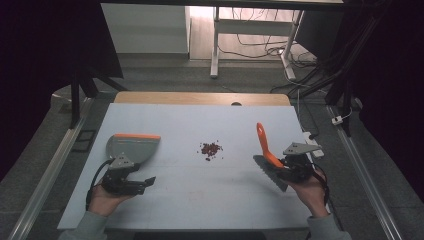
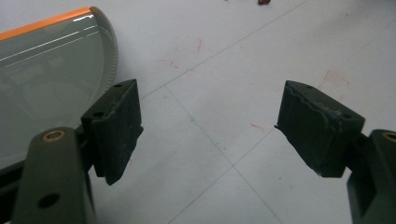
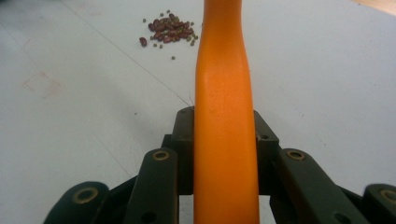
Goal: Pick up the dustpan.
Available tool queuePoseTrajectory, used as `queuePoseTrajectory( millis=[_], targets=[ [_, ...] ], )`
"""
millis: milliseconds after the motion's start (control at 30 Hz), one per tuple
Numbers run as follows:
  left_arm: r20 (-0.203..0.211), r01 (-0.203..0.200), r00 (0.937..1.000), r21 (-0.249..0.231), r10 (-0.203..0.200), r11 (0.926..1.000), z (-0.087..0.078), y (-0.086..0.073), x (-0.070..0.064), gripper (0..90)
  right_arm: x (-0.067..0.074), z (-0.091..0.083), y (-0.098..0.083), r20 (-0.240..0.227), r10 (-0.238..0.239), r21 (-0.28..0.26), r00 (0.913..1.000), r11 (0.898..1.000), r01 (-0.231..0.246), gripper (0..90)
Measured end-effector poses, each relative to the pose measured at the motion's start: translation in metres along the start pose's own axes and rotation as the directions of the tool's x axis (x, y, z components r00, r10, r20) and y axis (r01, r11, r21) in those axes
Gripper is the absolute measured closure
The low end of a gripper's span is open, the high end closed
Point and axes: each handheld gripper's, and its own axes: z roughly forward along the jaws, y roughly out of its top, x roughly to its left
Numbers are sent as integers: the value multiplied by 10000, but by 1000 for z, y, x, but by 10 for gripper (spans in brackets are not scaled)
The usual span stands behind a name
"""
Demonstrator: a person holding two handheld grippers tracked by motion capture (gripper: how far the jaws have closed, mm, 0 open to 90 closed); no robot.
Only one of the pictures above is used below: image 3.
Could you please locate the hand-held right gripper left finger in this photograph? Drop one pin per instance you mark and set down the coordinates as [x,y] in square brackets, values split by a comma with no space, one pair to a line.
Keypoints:
[183,149]

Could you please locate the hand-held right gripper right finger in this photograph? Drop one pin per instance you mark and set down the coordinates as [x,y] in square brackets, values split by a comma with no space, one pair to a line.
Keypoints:
[266,149]

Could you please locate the pile of red green beans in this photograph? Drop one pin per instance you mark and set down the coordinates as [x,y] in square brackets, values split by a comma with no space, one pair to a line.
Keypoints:
[170,29]

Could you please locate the white table cover board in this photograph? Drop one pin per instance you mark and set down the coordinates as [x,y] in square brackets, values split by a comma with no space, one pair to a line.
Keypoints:
[77,109]

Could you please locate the wooden table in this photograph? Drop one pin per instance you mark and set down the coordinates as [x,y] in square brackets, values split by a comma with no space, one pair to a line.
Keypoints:
[378,5]

